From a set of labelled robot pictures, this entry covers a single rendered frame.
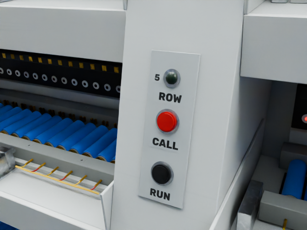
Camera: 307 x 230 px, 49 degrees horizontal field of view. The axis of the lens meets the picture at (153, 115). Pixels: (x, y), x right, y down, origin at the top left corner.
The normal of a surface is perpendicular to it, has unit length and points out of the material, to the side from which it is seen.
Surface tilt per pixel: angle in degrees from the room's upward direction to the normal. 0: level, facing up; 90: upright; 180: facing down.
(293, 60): 108
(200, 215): 90
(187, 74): 90
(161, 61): 90
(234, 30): 90
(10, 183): 18
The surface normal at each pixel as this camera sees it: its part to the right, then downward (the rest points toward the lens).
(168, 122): -0.45, 0.12
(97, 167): -0.05, -0.89
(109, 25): -0.46, 0.42
